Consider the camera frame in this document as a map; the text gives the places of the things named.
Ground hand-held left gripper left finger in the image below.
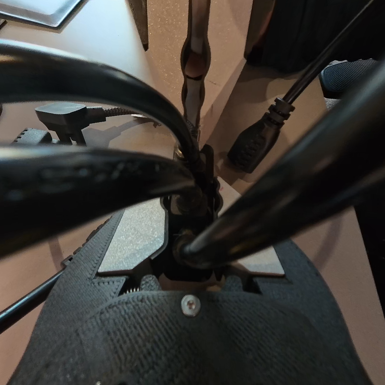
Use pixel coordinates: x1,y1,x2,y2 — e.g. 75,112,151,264
98,197,175,279

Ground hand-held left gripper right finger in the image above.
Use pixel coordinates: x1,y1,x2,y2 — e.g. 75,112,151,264
213,177,285,281

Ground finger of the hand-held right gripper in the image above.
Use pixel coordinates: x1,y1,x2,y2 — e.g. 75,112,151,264
196,0,211,121
180,0,193,118

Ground glossy black power cable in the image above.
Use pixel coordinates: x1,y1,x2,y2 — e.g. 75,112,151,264
176,57,385,270

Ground thick matte black power cable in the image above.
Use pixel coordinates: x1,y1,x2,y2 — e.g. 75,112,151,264
0,42,202,163

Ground person's right forearm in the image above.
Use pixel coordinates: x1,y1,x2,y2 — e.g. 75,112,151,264
247,0,273,58

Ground black three-pin plug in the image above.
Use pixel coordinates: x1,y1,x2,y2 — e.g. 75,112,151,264
34,102,88,145

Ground person's black shirt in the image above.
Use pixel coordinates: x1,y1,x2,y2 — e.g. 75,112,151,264
250,0,385,73

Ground person's dark trouser leg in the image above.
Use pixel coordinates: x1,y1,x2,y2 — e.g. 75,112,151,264
355,205,385,319

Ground black office chair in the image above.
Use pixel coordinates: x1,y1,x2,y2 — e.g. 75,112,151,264
319,59,385,100

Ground grey braided cable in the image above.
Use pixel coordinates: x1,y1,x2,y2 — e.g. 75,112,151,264
86,106,157,124

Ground black connector cable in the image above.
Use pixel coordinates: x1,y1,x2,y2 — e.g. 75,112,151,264
283,0,375,104

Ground thin black cable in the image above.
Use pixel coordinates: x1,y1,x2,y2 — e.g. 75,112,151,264
0,269,65,333

